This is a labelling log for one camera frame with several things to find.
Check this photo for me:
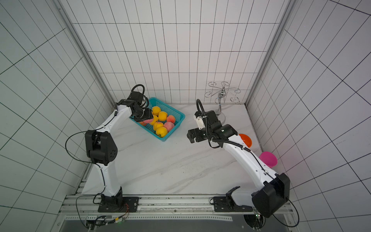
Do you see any yellow peach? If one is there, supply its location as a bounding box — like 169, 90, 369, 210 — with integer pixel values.
156, 126, 168, 138
153, 121, 164, 131
158, 111, 168, 122
152, 106, 161, 116
149, 115, 158, 126

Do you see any yellow peach top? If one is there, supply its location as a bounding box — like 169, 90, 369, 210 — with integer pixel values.
158, 111, 168, 122

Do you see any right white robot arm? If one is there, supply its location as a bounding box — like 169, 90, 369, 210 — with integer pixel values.
187, 110, 290, 218

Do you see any teal plastic basket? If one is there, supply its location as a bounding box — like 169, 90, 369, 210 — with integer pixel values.
130, 97, 186, 142

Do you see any silver metal cup rack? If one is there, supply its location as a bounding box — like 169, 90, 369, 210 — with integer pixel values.
204, 81, 241, 123

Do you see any orange plastic bowl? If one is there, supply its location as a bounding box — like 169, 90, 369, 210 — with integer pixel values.
239, 133, 253, 148

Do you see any pink plastic goblet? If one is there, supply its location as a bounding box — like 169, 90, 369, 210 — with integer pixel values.
259, 152, 278, 168

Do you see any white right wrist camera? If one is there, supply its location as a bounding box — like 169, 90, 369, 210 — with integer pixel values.
194, 116, 205, 130

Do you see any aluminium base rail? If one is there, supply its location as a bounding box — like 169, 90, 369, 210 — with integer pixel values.
59, 193, 292, 222

